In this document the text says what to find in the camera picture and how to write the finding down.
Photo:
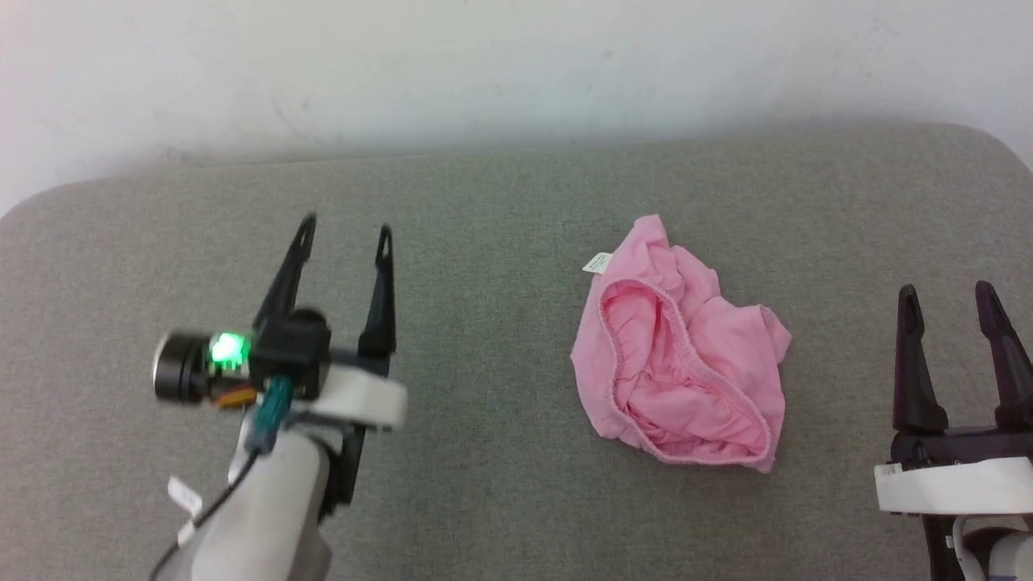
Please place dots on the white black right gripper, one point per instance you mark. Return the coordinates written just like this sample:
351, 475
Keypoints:
960, 484

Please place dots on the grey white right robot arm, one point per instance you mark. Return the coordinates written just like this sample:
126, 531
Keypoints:
1013, 561

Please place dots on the pink shorts with white label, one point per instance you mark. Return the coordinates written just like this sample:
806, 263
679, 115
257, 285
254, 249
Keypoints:
686, 363

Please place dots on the grey fabric sofa cushion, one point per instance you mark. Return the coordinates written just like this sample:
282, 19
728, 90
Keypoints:
500, 323

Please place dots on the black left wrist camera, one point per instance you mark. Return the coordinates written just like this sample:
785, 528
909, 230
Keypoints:
181, 367

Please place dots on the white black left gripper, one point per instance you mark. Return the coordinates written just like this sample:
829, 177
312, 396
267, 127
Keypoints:
363, 399

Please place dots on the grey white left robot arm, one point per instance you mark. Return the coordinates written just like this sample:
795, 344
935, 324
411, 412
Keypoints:
270, 516

